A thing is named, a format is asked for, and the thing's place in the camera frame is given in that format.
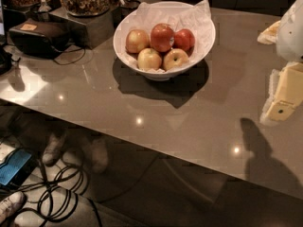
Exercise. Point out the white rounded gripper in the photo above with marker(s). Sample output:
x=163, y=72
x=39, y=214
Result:
x=291, y=35

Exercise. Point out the white paper bowl liner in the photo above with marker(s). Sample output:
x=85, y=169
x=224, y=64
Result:
x=186, y=16

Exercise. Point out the red apple right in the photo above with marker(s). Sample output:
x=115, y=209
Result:
x=184, y=39

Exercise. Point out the yellow apple front right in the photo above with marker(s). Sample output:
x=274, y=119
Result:
x=175, y=58

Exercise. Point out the yellow apple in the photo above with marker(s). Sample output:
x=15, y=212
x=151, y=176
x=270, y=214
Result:
x=175, y=58
x=149, y=59

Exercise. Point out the white ceramic bowl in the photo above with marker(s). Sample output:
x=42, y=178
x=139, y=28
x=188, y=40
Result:
x=164, y=73

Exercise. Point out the large red center apple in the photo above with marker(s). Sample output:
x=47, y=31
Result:
x=162, y=37

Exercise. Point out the yellow apple front left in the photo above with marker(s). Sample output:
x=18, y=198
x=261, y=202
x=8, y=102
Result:
x=149, y=59

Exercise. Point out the red-yellow apple left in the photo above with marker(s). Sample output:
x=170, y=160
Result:
x=137, y=40

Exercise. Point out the small dark cup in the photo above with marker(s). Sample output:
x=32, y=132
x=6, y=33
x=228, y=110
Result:
x=129, y=7

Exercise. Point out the grey metal stand block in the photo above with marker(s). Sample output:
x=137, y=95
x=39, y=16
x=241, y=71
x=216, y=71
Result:
x=86, y=31

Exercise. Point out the white shoe under table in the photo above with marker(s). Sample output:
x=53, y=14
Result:
x=53, y=149

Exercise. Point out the black box device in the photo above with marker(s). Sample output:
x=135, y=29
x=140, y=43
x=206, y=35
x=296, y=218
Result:
x=40, y=39

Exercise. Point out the metal scoop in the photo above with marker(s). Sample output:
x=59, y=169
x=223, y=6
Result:
x=44, y=10

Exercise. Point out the blue foot pedal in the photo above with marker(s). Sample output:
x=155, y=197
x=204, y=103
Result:
x=15, y=168

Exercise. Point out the white shoe bottom left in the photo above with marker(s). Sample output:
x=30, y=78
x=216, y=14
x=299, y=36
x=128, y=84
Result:
x=11, y=204

